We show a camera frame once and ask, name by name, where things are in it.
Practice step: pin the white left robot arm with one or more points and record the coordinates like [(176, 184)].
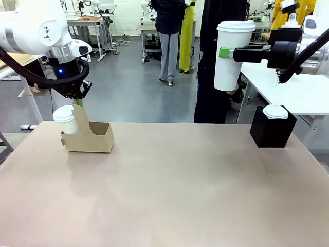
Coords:
[(30, 25)]

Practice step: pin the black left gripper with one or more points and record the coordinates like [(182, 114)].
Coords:
[(66, 70)]

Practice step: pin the brown cardboard drink carrier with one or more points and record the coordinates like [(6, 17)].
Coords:
[(90, 144)]

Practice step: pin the black square box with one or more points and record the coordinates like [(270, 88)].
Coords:
[(270, 133)]

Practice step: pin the brown topped lab table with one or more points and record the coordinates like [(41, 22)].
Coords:
[(87, 19)]

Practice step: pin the black metal frame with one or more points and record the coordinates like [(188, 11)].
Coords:
[(5, 149)]

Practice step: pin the yellow hanging apron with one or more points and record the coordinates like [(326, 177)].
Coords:
[(186, 38)]

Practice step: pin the white side table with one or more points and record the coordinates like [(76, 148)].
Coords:
[(295, 95)]

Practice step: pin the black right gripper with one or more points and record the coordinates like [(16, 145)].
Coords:
[(282, 52)]

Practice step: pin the white table with grey legs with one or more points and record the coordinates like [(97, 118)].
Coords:
[(28, 85)]

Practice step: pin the small white lab table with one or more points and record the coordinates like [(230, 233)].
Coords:
[(147, 28)]

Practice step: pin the person's left hand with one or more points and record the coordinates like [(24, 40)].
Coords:
[(232, 90)]

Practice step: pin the person in yellow coat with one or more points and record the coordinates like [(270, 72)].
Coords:
[(278, 13)]

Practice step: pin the small white lidded cup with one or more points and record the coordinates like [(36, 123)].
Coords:
[(64, 115)]

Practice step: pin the person in black sweatshirt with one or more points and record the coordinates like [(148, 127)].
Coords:
[(208, 77)]

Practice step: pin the tall white paper cup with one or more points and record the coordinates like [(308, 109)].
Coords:
[(231, 33)]

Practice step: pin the person in plaid shirt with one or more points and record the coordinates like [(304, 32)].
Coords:
[(168, 31)]

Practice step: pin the white pipe piece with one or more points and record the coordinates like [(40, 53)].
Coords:
[(29, 126)]

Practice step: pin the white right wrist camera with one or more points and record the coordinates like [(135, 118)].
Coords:
[(291, 18)]

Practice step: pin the brown cardboard sheets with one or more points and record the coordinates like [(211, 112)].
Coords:
[(23, 57)]

